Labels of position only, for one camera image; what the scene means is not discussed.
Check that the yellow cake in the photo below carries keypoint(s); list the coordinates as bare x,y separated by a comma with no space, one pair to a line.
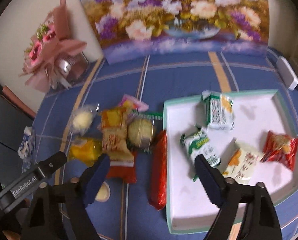
86,150

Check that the long red snack packet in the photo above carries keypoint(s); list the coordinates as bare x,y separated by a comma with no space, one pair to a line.
158,180

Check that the pink flower bouquet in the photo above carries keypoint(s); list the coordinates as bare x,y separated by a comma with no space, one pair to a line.
54,59

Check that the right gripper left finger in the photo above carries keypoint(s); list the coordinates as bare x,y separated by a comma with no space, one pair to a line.
44,220

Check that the floral canvas painting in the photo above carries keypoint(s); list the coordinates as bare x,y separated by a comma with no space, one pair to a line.
129,29

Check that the white teal-rimmed tray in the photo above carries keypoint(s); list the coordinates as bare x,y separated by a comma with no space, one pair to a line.
256,113

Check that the beige orange snack packet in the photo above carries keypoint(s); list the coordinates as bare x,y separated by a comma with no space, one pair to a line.
114,136

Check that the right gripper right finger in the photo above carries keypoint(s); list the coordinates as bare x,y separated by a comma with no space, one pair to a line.
260,220

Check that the cream jelly cup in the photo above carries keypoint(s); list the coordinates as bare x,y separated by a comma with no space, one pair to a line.
104,193

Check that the crumpled blue white wrapper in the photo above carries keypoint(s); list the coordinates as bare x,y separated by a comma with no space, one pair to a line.
27,148

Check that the blue plaid tablecloth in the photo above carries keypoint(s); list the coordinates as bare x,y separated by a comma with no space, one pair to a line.
151,80

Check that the clear-wrapped white round pastry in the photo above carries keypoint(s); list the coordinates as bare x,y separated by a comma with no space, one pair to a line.
82,119

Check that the dark green snack packet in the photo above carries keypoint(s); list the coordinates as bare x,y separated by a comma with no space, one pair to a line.
198,143

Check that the white packet with orange print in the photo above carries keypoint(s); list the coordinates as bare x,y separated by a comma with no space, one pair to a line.
243,162

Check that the red rectangular snack bar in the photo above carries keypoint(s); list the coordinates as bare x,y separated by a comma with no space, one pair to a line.
123,169

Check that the red snack packet with picture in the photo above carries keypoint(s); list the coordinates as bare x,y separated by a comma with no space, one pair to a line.
280,148

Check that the green white cracker packet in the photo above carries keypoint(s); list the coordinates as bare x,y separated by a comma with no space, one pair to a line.
218,110

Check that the green-edged clear round cookie pack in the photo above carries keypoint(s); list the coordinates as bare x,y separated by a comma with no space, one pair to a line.
141,129

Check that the white rectangular device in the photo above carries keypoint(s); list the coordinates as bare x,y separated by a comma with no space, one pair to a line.
286,72

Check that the pink snack packet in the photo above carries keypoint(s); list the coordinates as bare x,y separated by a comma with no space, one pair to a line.
133,103

